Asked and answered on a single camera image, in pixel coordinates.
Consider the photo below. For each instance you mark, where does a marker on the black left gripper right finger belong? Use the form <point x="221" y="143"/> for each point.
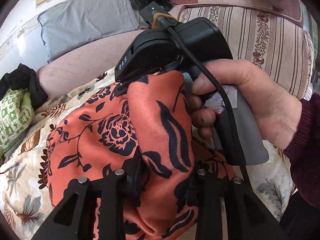
<point x="229" y="209"/>

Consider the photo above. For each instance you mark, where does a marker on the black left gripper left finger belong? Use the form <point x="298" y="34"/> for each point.
<point x="100" y="201"/>

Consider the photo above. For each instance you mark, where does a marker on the orange black floral garment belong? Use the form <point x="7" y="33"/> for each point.
<point x="153" y="117"/>

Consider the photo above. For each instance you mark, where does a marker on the person's right forearm maroon sleeve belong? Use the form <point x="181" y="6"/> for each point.
<point x="301" y="217"/>

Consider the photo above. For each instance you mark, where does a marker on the person's right hand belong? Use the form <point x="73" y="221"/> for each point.
<point x="276" y="112"/>

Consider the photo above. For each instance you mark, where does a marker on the cream leaf pattern blanket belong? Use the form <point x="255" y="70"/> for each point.
<point x="25" y="191"/>

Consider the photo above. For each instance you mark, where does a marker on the grey pillow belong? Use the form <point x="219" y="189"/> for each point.
<point x="74" y="23"/>

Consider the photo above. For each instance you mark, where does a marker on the pink quilted bolster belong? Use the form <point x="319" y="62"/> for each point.
<point x="82" y="65"/>

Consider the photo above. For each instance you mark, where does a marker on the green white patterned cloth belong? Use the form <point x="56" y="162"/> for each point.
<point x="17" y="114"/>

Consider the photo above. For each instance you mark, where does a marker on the striped floral bedsheet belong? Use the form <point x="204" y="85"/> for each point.
<point x="277" y="46"/>

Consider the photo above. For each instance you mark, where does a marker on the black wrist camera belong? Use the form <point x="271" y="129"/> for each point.
<point x="156" y="17"/>

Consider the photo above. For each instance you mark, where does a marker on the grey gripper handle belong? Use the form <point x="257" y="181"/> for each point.
<point x="249" y="149"/>

